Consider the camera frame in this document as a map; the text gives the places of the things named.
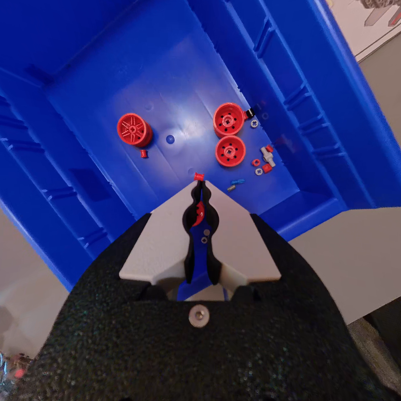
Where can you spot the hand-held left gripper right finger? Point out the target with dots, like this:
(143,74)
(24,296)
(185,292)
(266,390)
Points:
(247,247)

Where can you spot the small black pin piece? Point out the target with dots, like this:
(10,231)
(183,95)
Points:
(249,113)

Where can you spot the small blue pin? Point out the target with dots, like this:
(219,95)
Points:
(238,181)

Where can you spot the blue divided storage bin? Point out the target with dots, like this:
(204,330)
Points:
(125,62)

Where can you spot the crinkled clear plastic bag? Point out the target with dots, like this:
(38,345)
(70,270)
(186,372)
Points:
(12,369)

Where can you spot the red toy wheel hub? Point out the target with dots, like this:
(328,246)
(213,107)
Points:
(228,120)
(133,129)
(230,151)
(199,214)

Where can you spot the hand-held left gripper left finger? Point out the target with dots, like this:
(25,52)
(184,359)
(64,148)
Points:
(153,247)

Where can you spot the open instruction booklet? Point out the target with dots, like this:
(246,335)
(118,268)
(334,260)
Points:
(363,22)

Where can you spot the light grey axle connector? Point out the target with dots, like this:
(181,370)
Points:
(267,155)

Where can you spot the grey desk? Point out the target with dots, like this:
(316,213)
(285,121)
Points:
(344,250)

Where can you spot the small red connector piece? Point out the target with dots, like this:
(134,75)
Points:
(267,168)

